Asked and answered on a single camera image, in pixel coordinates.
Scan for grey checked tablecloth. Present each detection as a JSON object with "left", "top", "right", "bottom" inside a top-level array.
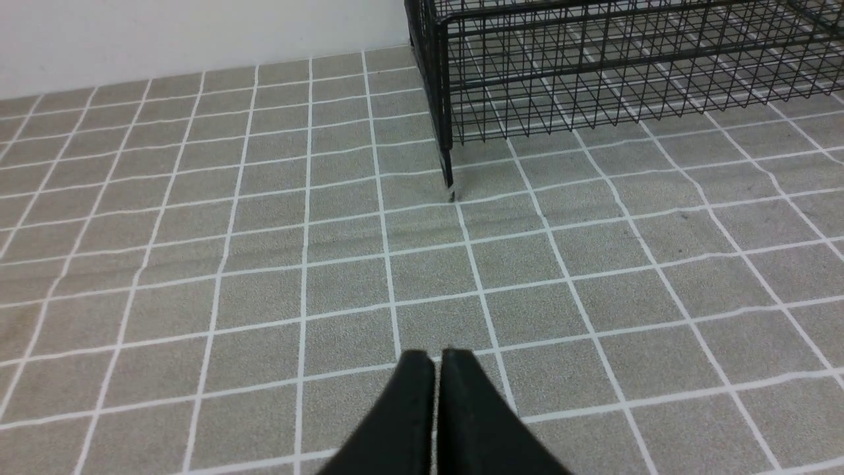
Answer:
[{"left": 1, "top": 46, "right": 843, "bottom": 474}]

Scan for black wire mesh shelf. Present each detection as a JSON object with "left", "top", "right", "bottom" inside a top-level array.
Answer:
[{"left": 404, "top": 1, "right": 843, "bottom": 197}]

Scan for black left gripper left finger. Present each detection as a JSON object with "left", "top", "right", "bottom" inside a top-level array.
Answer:
[{"left": 319, "top": 350, "right": 435, "bottom": 474}]

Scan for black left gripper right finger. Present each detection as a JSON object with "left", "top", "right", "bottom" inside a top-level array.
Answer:
[{"left": 437, "top": 348, "right": 570, "bottom": 474}]

